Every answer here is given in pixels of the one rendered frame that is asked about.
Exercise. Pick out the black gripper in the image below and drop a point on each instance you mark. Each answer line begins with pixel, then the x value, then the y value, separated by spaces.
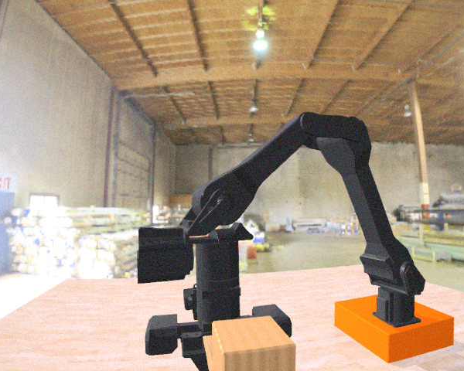
pixel 216 300

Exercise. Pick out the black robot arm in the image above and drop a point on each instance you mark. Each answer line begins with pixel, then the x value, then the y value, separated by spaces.
pixel 166 253

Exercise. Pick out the light wooden rail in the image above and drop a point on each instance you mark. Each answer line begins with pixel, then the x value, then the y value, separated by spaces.
pixel 207 340

